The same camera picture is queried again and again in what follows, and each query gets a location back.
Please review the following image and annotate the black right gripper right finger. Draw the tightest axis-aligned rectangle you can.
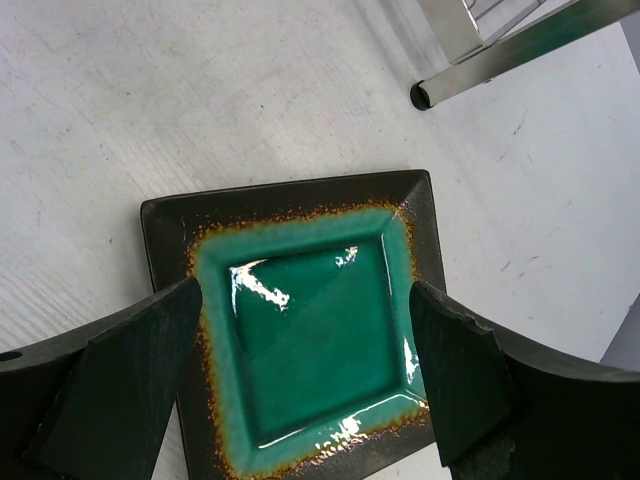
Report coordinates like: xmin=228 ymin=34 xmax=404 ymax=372
xmin=409 ymin=282 xmax=639 ymax=479

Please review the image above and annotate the black right gripper left finger pad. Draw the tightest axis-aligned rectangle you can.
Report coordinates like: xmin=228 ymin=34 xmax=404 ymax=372
xmin=1 ymin=277 xmax=202 ymax=479

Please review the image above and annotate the green square plate dark rim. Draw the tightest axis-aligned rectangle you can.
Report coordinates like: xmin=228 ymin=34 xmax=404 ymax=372
xmin=140 ymin=169 xmax=445 ymax=479

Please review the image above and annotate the two-tier steel dish rack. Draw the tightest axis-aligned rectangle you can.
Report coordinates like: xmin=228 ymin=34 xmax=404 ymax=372
xmin=409 ymin=1 xmax=639 ymax=111

